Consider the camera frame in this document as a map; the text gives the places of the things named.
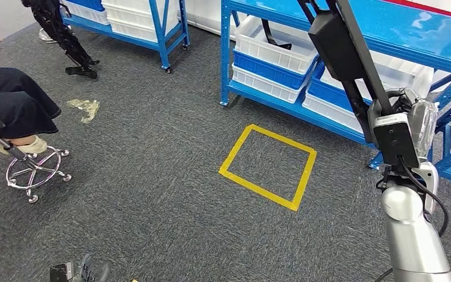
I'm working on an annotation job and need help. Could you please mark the white shoe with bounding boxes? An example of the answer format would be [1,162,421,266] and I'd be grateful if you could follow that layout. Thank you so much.
[38,27,72,44]

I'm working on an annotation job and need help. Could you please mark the person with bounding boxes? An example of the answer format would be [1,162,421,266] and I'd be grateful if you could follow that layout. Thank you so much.
[0,27,62,156]

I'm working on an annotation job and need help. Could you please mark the clear plastic scrap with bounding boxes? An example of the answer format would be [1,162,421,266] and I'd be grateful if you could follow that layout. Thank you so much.
[66,99,100,125]

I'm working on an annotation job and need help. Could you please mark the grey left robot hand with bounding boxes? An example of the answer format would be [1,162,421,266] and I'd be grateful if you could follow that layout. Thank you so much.
[78,253,110,282]

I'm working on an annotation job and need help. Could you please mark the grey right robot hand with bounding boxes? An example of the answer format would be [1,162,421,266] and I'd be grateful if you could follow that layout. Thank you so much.
[367,87,440,160]

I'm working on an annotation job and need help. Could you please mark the black curved part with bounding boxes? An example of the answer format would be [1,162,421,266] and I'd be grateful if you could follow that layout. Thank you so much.
[261,18,293,51]

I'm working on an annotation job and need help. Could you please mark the black robot legs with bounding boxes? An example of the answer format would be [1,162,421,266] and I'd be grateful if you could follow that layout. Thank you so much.
[20,0,100,80]

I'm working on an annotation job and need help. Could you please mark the black plastic car part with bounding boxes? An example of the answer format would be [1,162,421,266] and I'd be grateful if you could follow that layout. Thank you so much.
[297,0,405,146]

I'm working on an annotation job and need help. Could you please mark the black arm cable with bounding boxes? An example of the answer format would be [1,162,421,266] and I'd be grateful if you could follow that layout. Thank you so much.
[398,155,449,238]

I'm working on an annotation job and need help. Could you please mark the blue metal shelf rack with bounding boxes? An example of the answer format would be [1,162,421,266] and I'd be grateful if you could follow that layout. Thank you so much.
[219,0,451,192]
[60,0,190,75]

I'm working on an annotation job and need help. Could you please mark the yellow floor tape square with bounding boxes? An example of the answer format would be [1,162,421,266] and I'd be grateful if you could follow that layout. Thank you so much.
[218,123,318,212]

